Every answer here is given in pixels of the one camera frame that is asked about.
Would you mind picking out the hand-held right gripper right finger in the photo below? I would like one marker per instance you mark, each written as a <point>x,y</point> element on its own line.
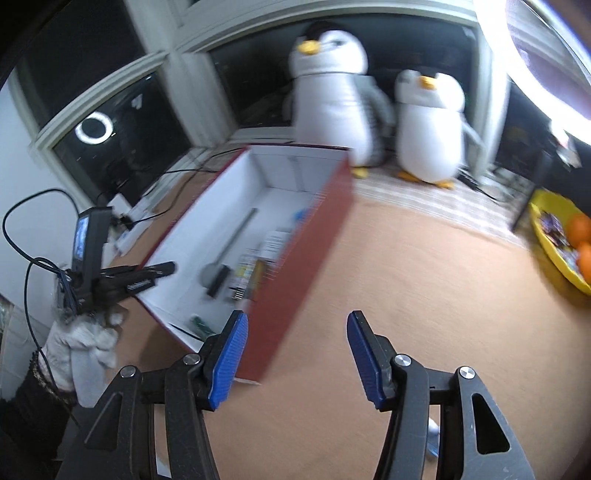
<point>364,364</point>

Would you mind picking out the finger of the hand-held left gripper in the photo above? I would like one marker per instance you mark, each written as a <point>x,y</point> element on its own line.
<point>157,268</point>
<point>138,285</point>

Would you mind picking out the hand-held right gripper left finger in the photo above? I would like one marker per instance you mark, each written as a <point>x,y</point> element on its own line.
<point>228,360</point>

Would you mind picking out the white green glue stick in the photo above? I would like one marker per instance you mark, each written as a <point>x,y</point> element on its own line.
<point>202,324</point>

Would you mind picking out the grey spoon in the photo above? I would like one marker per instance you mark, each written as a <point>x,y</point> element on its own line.
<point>207,273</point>

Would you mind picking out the white patterned tube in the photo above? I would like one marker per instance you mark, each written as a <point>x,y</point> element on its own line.
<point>242,277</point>

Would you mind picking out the red cardboard box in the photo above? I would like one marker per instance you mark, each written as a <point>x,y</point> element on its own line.
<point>304,286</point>

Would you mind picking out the person's left forearm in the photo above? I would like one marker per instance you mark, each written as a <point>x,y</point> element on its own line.
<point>27,415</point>

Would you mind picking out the person's left hand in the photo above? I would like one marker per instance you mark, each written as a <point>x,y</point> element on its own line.
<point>83,355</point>

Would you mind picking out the white power strip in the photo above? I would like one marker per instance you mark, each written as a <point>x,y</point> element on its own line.
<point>129,235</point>

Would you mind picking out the yellow fruit bowl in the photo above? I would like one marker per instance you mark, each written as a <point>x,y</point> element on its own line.
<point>561,272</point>

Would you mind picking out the pile of wrapped candies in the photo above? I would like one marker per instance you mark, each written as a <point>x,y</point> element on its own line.
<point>554,230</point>

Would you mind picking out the large penguin plush toy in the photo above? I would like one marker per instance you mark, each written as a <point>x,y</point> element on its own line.
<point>332,115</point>

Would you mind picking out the small penguin plush toy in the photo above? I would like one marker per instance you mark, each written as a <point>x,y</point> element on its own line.
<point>429,138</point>

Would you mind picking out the orange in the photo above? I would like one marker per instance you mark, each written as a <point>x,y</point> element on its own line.
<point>585,258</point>
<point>581,230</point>

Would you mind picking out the white window frame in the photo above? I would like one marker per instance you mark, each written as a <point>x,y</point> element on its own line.
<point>198,101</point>

